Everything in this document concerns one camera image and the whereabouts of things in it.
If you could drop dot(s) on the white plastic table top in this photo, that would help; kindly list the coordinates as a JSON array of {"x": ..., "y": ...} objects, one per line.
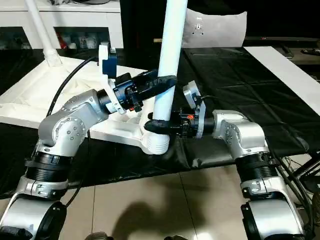
[{"x": 30, "y": 95}]

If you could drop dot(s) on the white plastic table leg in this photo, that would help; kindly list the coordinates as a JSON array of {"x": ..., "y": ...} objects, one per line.
[
  {"x": 170, "y": 60},
  {"x": 44, "y": 32}
]

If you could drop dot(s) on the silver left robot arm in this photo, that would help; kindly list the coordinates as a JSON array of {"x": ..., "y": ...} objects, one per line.
[{"x": 55, "y": 150}]

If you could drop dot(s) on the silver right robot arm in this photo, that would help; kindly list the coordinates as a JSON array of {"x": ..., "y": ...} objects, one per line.
[{"x": 250, "y": 160}]

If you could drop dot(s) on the small yellow tag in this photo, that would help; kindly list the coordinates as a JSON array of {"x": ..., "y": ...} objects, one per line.
[{"x": 158, "y": 40}]

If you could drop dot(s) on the black table mat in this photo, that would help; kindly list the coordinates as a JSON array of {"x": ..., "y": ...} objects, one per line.
[{"x": 250, "y": 85}]

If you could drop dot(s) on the grey cushion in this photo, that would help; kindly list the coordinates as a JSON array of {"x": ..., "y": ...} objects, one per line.
[{"x": 220, "y": 29}]

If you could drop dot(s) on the white glass-door cabinet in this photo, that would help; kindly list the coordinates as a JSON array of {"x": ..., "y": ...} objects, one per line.
[{"x": 75, "y": 20}]

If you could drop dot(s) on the white flat board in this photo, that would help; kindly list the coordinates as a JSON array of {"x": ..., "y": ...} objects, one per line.
[{"x": 285, "y": 70}]

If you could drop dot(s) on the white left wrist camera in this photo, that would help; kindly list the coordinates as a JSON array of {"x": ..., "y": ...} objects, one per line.
[{"x": 107, "y": 65}]

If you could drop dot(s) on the black metal frame leg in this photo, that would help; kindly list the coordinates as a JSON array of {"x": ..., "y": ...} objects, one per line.
[{"x": 302, "y": 165}]

